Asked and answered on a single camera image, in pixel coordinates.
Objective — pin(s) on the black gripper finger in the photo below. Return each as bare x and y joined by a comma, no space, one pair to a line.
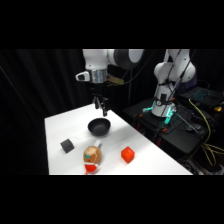
105,107
97,103

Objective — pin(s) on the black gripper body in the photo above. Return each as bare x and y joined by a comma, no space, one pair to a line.
98,89

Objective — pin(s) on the red cube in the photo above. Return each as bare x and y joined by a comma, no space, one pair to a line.
127,154

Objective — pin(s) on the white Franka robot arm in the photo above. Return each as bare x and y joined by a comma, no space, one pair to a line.
173,71

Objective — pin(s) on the black bowl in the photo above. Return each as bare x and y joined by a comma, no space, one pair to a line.
99,127

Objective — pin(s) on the brown plush toy with red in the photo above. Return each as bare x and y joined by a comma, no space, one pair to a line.
92,156

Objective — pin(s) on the dark grey cube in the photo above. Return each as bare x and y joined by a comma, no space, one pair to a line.
67,145

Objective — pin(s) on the black curtain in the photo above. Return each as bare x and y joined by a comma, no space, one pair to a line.
36,86

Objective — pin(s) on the black robot stand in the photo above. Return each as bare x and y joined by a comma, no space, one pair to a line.
180,133

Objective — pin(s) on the black laptop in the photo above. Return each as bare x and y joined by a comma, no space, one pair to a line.
201,95

